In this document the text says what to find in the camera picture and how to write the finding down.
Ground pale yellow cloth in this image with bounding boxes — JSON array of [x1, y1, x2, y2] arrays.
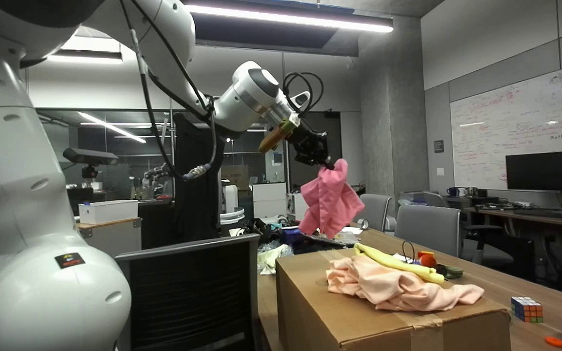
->
[[258, 239, 293, 274]]

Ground black cloth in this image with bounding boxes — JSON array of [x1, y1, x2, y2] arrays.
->
[[293, 232, 346, 255]]

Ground orange ball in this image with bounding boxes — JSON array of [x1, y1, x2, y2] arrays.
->
[[416, 249, 440, 269]]

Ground Rubik's cube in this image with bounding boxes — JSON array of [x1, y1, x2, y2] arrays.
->
[[510, 294, 547, 325]]

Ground black upright monitor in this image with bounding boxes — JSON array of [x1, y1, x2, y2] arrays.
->
[[172, 109, 227, 239]]

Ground white square box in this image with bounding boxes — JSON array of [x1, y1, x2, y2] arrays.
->
[[250, 181, 289, 220], [291, 191, 309, 222]]

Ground whiteboard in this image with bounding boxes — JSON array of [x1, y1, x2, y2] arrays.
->
[[451, 60, 562, 191]]

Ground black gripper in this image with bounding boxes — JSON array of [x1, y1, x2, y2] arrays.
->
[[289, 122, 330, 167]]

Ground pink fabric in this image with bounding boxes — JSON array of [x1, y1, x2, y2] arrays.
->
[[299, 156, 368, 239]]

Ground grey black-backed office chair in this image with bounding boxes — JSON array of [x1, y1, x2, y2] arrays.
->
[[114, 232, 262, 351]]

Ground white jug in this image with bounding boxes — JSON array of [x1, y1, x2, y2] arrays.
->
[[221, 183, 241, 214]]

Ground yellow fabric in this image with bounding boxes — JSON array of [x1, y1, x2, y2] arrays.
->
[[354, 239, 448, 286]]

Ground white storage box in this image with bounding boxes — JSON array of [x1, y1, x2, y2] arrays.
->
[[77, 198, 141, 224]]

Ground brown cardboard box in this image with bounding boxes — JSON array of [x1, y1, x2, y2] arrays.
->
[[276, 245, 514, 351]]

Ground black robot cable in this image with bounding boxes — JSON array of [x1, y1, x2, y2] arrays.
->
[[120, 0, 328, 183]]

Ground peach fabric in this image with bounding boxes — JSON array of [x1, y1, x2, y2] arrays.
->
[[325, 251, 487, 313]]

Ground dark green small item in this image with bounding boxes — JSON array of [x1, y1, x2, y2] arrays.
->
[[436, 261, 465, 282]]

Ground black keyboard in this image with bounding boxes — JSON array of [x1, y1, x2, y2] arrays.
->
[[514, 206, 562, 220]]

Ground white papers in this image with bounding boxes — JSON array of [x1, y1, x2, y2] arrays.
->
[[336, 222, 366, 239]]

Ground dark door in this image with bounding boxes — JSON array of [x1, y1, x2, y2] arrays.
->
[[288, 109, 346, 222]]

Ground large black monitor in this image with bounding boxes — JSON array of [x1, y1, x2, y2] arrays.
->
[[506, 148, 562, 212]]

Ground ceiling light strip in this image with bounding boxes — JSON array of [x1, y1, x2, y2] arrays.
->
[[182, 0, 397, 35]]

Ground wooden shelf board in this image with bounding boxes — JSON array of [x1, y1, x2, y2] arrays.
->
[[77, 216, 143, 239]]

